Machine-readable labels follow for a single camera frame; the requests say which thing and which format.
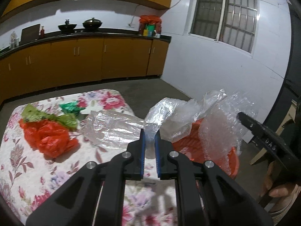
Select black lidded wok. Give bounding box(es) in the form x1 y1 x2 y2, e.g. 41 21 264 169
82 17 102 32

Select red bag of groceries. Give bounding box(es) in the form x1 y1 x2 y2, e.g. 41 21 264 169
138 15 162 38

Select lower kitchen cabinets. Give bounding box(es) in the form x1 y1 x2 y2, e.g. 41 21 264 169
1 36 169 101

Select glass jar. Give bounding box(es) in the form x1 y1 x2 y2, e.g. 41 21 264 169
10 31 19 49

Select barred window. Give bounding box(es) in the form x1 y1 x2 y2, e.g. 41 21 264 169
188 0 259 53

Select floral tablecloth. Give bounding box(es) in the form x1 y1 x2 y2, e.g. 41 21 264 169
1 89 178 225

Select green printed plastic bag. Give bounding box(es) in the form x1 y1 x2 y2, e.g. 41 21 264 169
21 104 78 130

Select dark door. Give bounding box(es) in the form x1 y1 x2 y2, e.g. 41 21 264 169
264 5 300 131

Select clear plastic bag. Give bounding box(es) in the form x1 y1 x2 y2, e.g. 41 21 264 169
81 89 226 150

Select red plastic bag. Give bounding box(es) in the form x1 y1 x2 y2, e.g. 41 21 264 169
19 119 80 159

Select clear bubble wrap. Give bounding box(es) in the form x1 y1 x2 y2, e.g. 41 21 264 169
198 91 258 177

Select green foil wrapper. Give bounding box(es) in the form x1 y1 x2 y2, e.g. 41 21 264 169
59 101 86 116

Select person's right hand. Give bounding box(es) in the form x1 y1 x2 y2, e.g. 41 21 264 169
260 161 298 198

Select red sauce bottle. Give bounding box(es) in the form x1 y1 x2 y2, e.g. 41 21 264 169
40 26 45 38

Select red trash basket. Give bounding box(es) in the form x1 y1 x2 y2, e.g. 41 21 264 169
173 118 239 179

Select black wok with handle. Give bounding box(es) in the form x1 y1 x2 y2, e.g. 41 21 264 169
58 19 77 34

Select dark cutting board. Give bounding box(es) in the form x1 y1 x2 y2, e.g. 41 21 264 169
20 24 40 45

